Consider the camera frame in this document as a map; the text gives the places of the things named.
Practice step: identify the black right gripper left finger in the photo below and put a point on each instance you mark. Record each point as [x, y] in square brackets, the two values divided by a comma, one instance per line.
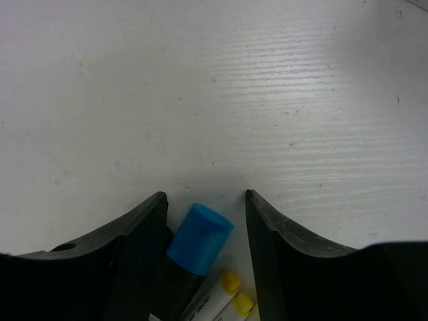
[106, 274]

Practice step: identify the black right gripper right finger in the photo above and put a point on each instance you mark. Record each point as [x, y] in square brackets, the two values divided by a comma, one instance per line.
[300, 275]

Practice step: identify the blue cap black highlighter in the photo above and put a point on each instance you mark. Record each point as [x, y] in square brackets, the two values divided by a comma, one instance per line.
[187, 262]

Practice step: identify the yellow cap white pen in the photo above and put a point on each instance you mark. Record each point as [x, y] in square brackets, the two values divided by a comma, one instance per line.
[238, 309]
[211, 303]

